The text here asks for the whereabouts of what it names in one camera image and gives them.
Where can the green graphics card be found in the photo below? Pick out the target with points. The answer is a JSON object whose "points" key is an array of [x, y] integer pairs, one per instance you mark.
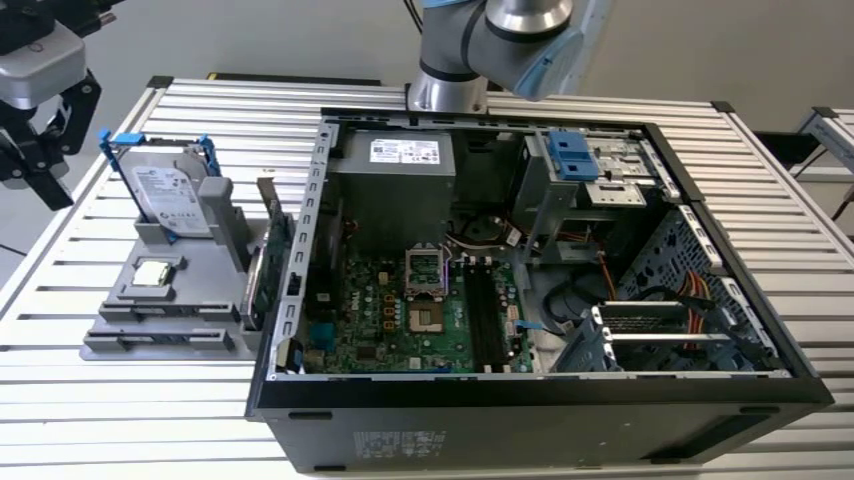
{"points": [[273, 260]]}

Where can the black PC case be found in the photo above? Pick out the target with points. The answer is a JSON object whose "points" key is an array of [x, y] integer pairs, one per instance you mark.
{"points": [[467, 440]]}

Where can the hard disk in blue carrier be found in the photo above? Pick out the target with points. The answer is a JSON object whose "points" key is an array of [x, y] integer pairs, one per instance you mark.
{"points": [[163, 195]]}

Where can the CPU socket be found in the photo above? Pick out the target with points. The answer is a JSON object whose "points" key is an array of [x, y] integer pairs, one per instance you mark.
{"points": [[427, 317]]}

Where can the blue plastic drive latch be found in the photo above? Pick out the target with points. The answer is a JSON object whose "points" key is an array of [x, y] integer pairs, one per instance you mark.
{"points": [[572, 160]]}

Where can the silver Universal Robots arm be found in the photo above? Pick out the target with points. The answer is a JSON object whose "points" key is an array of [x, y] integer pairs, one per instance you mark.
{"points": [[453, 50]]}

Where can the metal slat side table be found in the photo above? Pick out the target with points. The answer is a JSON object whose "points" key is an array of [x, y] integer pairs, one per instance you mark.
{"points": [[830, 130]]}

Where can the grey metal drive cage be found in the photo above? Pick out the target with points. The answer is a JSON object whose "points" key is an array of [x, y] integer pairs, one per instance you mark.
{"points": [[553, 210]]}

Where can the silver CPU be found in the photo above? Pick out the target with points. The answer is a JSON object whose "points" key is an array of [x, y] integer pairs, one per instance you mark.
{"points": [[152, 274]]}

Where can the blue connector tab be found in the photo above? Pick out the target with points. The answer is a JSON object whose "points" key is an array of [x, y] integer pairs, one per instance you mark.
{"points": [[527, 324]]}

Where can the grey power supply unit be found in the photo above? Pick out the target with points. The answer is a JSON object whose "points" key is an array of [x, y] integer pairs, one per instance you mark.
{"points": [[393, 200]]}

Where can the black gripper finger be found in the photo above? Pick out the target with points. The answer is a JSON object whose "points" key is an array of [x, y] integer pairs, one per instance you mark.
{"points": [[13, 155], [86, 110]]}

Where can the grey parts rack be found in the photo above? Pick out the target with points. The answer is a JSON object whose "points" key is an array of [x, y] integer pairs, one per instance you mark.
{"points": [[200, 280]]}

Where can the RAM slot with white clip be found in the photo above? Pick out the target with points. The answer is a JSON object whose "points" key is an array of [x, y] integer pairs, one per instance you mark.
{"points": [[483, 320]]}

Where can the RAM stick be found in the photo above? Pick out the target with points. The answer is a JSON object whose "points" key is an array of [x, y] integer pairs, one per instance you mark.
{"points": [[156, 342], [167, 313]]}

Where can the blue expansion slot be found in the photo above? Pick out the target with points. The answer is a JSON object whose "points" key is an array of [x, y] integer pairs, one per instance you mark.
{"points": [[321, 335]]}

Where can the green motherboard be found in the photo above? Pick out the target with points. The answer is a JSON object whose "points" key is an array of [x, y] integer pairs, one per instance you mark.
{"points": [[433, 350]]}

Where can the grey metal disk bay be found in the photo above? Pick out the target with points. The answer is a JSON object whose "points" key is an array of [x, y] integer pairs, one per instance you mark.
{"points": [[667, 337]]}

